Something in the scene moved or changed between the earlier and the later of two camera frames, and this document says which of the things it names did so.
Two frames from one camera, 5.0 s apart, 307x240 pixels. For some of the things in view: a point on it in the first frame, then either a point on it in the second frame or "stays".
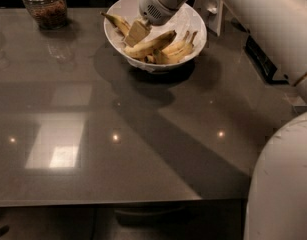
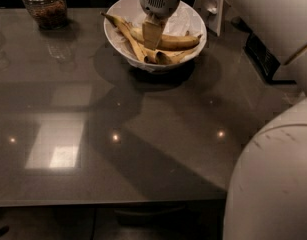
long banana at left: (118, 22) stays
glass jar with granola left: (47, 4) stays
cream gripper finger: (138, 30) to (151, 30)
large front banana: (152, 46) to (169, 42)
